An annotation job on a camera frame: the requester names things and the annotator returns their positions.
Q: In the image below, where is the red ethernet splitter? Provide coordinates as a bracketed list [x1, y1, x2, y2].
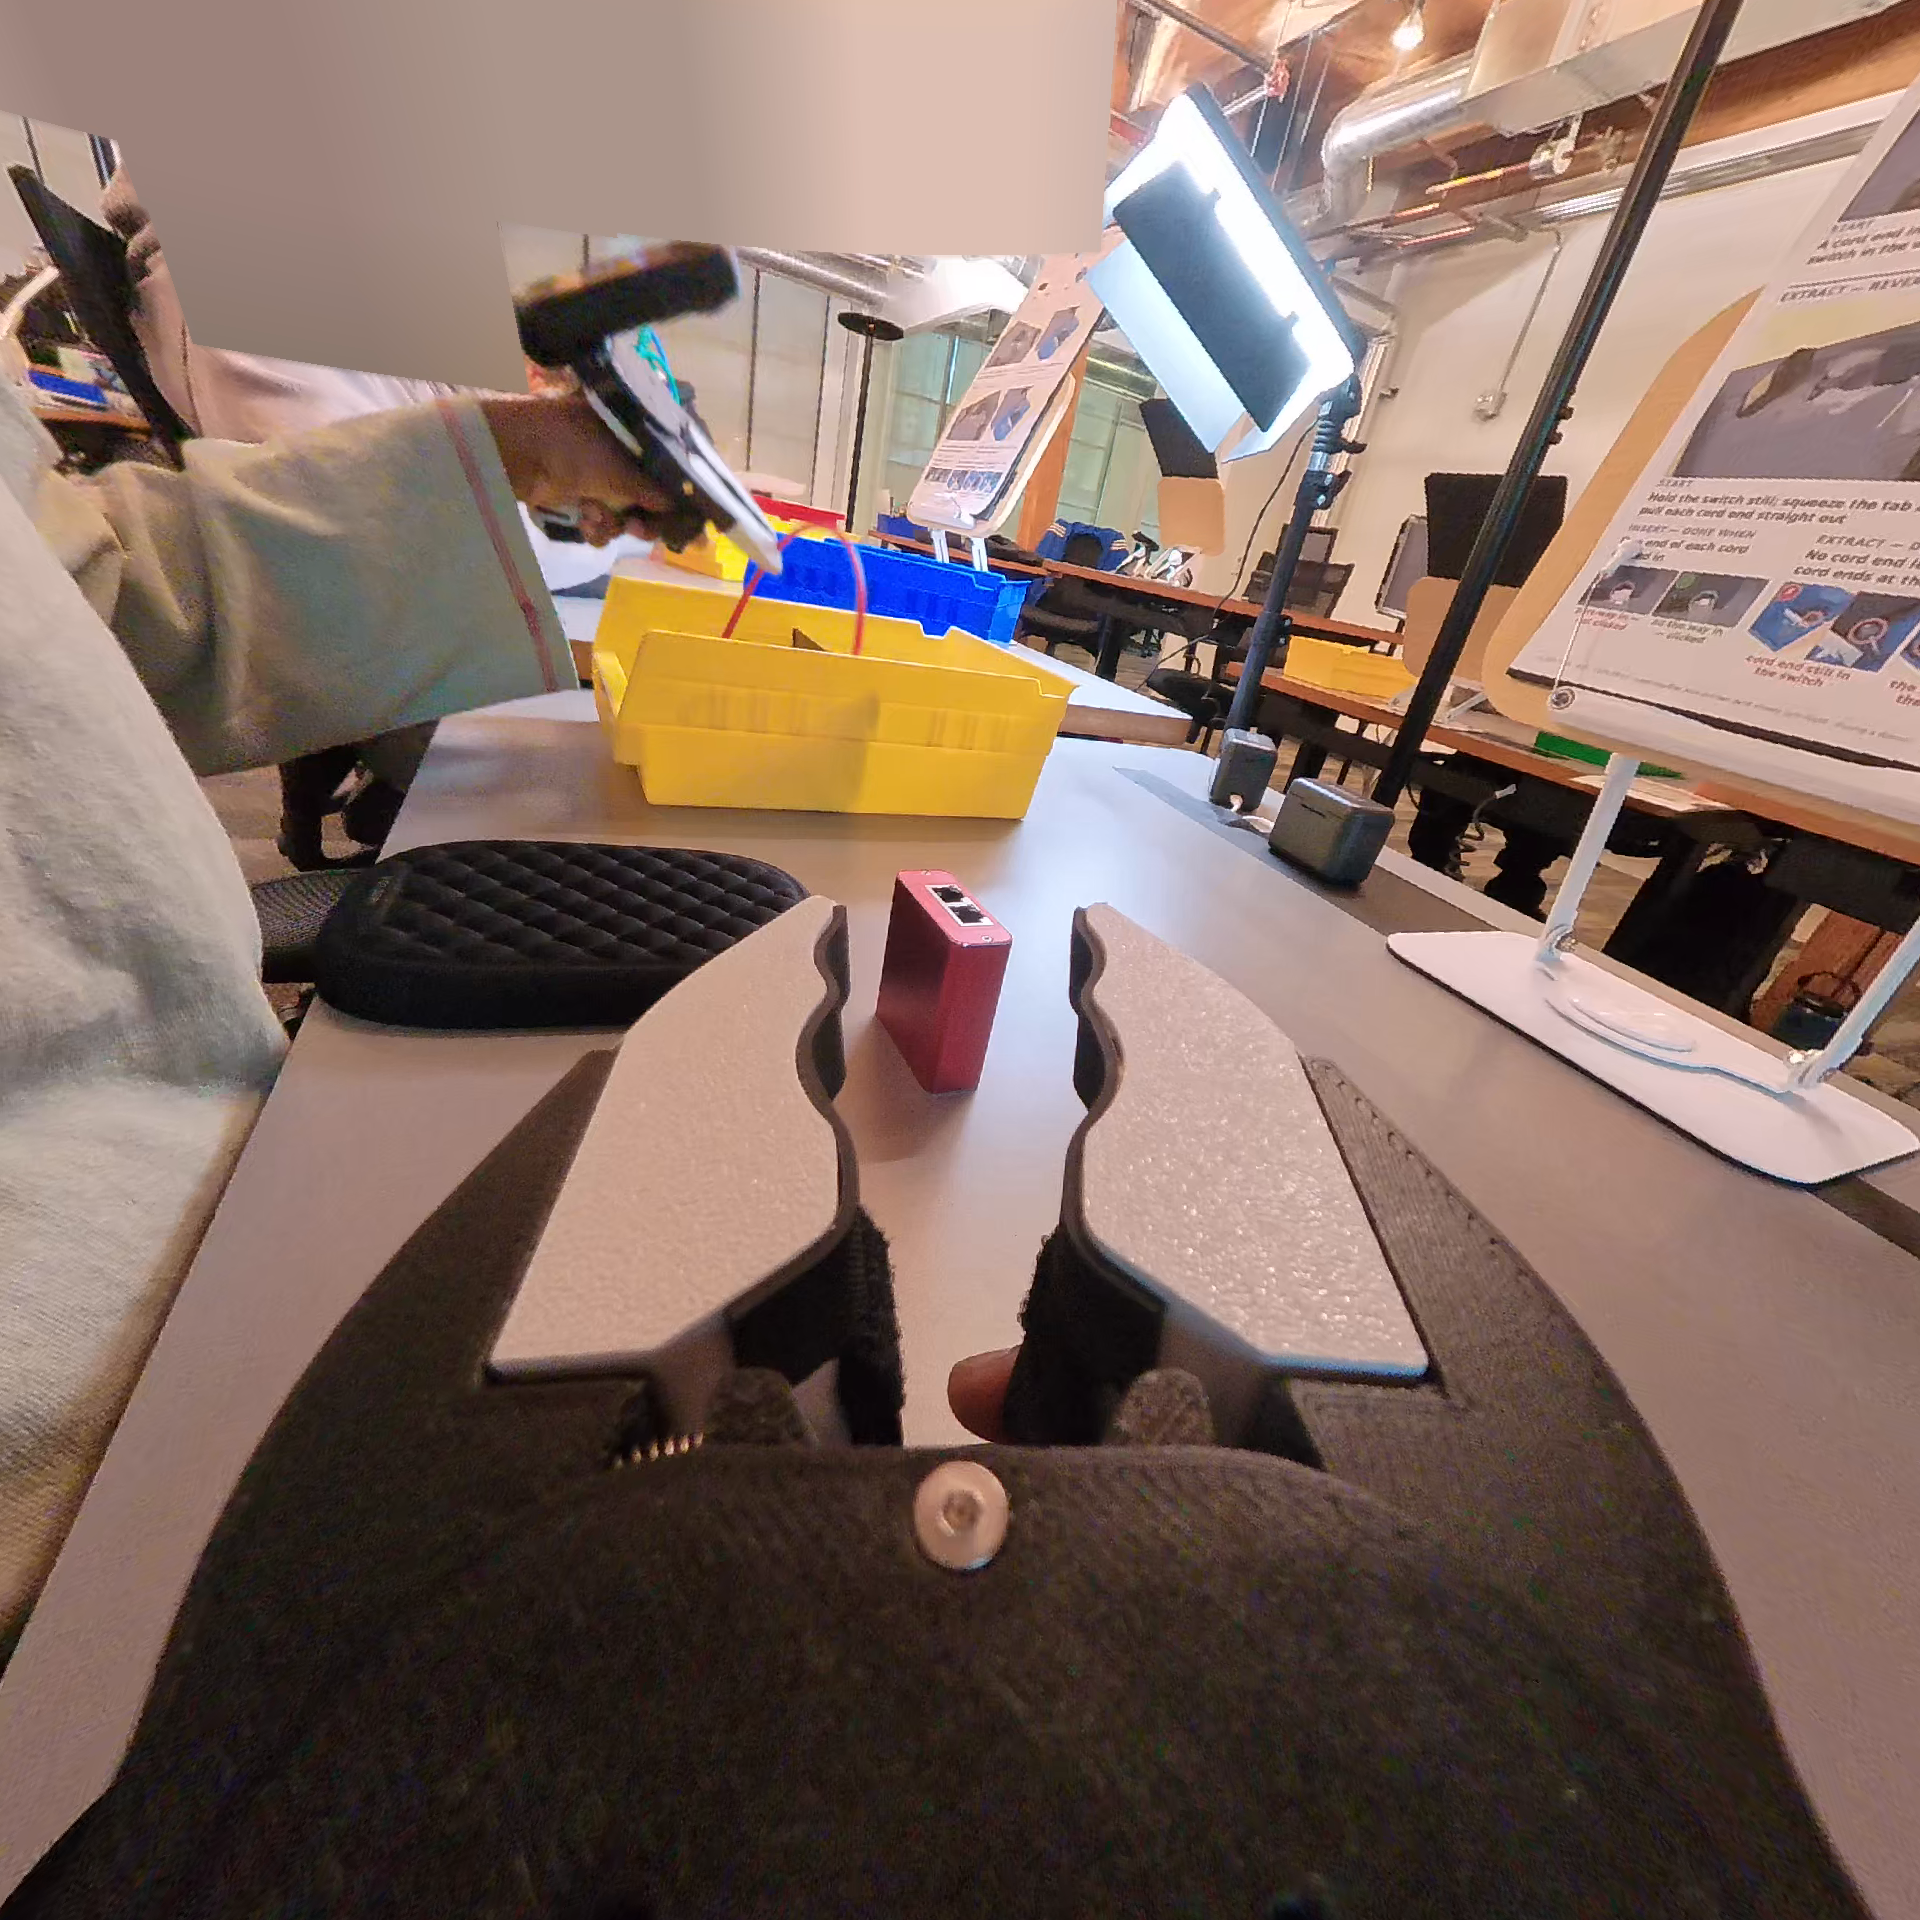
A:
[874, 870, 1018, 1096]

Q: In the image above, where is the black quilted wrist pad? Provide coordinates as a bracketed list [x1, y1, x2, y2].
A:
[309, 835, 817, 1037]

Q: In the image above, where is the person's right hand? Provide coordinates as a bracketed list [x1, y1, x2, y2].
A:
[949, 1341, 1033, 1449]

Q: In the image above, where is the wooden table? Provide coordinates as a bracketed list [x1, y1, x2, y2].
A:
[1242, 663, 1920, 932]
[869, 525, 1416, 681]

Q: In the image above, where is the blue plastic bin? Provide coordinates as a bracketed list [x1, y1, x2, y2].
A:
[737, 528, 1033, 644]

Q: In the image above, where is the black floor lamp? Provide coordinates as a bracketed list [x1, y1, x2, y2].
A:
[837, 311, 912, 537]

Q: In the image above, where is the cardboard box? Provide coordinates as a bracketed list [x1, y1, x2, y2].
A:
[1396, 575, 1529, 694]

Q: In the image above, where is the grey desk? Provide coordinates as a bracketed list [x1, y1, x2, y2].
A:
[0, 708, 1920, 1905]

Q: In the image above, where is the person's left hand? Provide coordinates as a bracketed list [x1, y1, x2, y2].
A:
[481, 392, 712, 550]

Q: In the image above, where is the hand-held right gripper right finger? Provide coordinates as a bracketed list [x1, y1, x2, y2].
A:
[1057, 899, 1435, 1386]

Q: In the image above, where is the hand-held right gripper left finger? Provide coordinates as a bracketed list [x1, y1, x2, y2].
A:
[488, 898, 866, 1386]

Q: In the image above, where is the black slanted pole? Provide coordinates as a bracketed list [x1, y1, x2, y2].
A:
[1367, 0, 1753, 816]

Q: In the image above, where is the instruction poster board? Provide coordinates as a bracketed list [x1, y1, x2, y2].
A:
[1483, 80, 1920, 829]
[900, 258, 1112, 537]

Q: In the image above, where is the silver air duct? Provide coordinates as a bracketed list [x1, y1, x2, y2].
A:
[1317, 0, 1920, 232]

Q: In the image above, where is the black monitor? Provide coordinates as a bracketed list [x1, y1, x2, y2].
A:
[1418, 470, 1575, 593]

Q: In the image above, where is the red ethernet cable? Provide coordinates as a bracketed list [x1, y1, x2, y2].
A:
[726, 525, 874, 663]

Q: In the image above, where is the studio light panel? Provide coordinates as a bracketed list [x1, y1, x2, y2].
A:
[1085, 80, 1369, 470]

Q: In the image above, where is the small yellow bin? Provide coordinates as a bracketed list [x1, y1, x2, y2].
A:
[1283, 634, 1424, 704]

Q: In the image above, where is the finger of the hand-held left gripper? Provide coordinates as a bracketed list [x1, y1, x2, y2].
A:
[604, 330, 790, 582]

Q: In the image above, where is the black light stand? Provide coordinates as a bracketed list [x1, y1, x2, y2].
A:
[1219, 374, 1369, 754]

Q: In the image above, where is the person's left forearm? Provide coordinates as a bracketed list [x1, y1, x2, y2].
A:
[34, 392, 581, 784]

